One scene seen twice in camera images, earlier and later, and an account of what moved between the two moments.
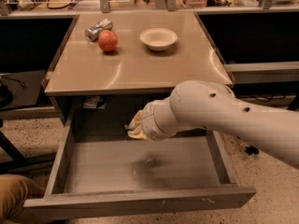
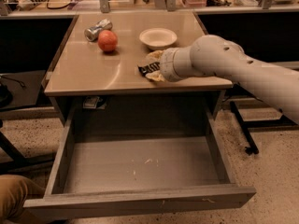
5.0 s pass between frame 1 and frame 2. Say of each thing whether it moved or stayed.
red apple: stayed
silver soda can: stayed
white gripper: moved
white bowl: stayed
